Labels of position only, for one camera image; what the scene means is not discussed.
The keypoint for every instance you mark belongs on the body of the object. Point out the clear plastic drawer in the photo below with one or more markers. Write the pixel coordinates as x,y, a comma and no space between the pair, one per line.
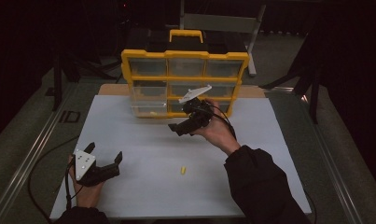
148,104

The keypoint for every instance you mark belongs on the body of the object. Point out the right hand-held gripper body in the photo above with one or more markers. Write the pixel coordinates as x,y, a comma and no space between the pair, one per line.
198,112

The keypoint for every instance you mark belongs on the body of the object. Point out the grey metal stand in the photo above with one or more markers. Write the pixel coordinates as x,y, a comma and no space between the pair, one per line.
220,23

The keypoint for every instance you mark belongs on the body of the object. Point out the person's right hand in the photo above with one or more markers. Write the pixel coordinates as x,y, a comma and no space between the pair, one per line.
218,130

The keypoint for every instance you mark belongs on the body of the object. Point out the person's left hand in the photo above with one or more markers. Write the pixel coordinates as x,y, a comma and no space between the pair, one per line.
87,194

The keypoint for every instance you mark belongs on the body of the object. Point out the yellow drawer organizer cabinet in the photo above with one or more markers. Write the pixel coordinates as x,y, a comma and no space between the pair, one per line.
188,55

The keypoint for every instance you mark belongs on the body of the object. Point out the set of clear small drawers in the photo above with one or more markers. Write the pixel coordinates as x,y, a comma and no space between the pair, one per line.
185,67

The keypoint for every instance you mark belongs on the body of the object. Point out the metal floor rail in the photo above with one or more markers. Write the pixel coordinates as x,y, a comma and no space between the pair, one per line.
27,161
338,174

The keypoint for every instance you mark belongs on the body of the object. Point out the black rectangular floor frame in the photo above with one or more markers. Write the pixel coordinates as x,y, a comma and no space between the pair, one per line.
62,116

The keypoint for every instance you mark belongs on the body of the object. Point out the white board sheet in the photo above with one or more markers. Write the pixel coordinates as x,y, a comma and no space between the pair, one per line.
164,149

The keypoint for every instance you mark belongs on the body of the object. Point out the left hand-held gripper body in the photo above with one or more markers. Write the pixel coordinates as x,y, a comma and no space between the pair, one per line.
86,166

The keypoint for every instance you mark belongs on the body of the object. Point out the black metal stand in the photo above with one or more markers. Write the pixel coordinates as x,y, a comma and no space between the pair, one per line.
313,99
56,77

